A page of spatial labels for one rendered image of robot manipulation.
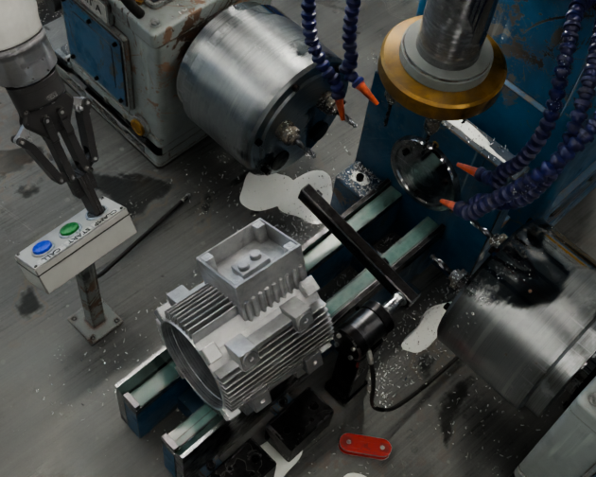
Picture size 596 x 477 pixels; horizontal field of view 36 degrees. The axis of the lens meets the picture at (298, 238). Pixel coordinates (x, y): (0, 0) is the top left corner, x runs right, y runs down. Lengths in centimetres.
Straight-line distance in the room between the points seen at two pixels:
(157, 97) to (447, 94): 60
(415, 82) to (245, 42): 37
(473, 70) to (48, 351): 85
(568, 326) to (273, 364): 42
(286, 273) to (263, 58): 39
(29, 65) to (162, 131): 50
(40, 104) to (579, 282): 80
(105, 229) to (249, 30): 41
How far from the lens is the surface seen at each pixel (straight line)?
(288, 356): 135
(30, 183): 184
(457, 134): 150
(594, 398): 129
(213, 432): 142
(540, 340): 134
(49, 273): 141
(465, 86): 129
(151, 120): 175
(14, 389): 163
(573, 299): 136
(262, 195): 179
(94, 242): 143
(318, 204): 147
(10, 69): 131
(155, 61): 161
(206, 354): 128
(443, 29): 124
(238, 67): 153
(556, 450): 142
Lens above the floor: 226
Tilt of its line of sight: 57 degrees down
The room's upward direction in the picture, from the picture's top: 9 degrees clockwise
